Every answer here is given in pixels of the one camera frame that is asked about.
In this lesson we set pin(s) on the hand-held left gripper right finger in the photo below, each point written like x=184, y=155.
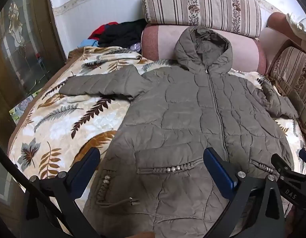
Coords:
x=218, y=168

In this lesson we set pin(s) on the pink bolster cushion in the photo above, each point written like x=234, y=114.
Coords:
x=162, y=42

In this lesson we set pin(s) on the red cloth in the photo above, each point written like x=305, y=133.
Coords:
x=99, y=31

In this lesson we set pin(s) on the leaf print blanket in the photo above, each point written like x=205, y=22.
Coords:
x=68, y=119

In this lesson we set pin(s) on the striped floral cushion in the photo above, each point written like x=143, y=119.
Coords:
x=205, y=5

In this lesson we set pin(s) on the striped floral sofa armrest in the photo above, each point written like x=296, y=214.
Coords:
x=296, y=67

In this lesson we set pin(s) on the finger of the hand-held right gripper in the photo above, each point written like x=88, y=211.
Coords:
x=279, y=163
x=305, y=155

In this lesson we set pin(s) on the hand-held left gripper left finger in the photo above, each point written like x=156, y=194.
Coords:
x=86, y=164

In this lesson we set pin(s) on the light blue cloth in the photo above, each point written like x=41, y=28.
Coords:
x=89, y=42

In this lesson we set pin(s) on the black cloth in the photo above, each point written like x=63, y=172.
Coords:
x=123, y=33

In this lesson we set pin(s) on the wooden door with glass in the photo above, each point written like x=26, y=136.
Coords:
x=24, y=42

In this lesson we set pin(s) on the olive hooded puffer jacket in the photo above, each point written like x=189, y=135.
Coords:
x=180, y=109

